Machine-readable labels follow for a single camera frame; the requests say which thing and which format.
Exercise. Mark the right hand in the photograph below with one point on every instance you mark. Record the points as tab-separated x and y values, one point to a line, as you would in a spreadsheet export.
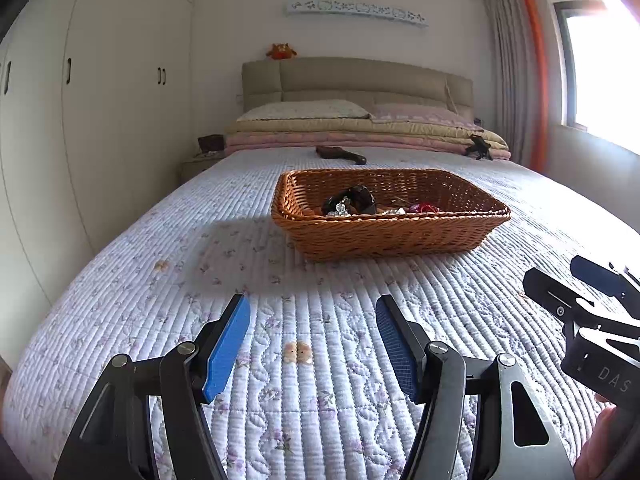
612	450

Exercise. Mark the pink pillow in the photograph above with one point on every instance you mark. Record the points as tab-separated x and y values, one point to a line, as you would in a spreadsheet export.
407	112

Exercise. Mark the beige nightstand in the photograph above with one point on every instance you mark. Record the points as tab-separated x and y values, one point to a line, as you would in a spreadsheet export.
194	166

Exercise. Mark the dark brown object on bed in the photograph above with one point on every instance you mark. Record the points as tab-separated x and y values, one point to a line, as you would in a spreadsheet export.
334	152

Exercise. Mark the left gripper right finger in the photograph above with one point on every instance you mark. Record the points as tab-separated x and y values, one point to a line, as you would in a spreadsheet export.
432	375

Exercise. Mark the folded beige pink quilts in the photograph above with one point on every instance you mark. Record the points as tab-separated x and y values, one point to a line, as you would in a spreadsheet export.
344	132

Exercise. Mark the white wardrobe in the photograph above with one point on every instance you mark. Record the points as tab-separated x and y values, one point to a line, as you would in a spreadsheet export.
95	120

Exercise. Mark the black object on quilts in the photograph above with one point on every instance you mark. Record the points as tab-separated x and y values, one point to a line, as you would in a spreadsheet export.
479	148

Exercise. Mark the orange plush toy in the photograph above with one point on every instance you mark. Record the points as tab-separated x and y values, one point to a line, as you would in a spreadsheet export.
279	52

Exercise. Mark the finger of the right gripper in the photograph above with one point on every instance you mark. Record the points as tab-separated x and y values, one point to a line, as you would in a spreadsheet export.
605	280

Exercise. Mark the window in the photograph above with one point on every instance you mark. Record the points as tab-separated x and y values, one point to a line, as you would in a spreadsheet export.
599	46

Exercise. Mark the black scrunchie in basket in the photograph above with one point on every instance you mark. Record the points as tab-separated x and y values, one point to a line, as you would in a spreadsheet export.
355	200

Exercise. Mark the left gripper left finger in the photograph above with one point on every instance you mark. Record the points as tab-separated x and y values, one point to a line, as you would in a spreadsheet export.
191	376

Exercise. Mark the white quilted bedspread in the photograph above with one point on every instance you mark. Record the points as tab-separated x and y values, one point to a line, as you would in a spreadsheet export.
312	394

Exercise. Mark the grey orange curtain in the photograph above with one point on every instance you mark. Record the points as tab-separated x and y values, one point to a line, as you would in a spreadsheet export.
522	94

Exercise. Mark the brown wicker basket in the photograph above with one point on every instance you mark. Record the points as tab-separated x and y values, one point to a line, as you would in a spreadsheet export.
467	213

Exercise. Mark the beige padded headboard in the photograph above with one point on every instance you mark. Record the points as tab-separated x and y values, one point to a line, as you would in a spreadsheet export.
358	80

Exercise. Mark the cream floral pillow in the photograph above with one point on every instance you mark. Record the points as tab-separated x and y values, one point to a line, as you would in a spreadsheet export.
323	109

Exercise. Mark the white carved wall ornament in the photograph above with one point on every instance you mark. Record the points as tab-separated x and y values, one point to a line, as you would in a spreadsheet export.
357	8

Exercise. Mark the red tassel gold charm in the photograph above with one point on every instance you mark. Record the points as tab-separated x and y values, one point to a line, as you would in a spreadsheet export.
423	208

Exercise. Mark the dark box on nightstand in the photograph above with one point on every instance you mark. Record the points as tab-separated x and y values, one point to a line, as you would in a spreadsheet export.
211	143

